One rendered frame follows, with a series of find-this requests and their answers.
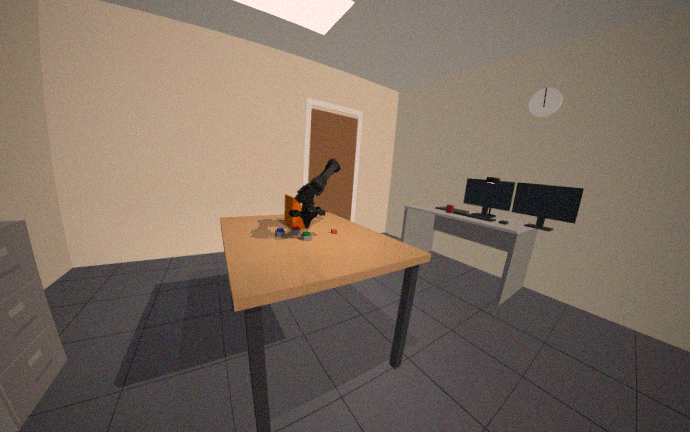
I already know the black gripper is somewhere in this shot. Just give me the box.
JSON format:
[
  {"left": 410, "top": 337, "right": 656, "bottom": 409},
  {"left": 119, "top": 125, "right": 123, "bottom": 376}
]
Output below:
[{"left": 288, "top": 199, "right": 325, "bottom": 229}]

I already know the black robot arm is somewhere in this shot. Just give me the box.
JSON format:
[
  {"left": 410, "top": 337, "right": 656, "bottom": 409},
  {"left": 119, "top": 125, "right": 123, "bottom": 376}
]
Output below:
[{"left": 294, "top": 159, "right": 341, "bottom": 217}]

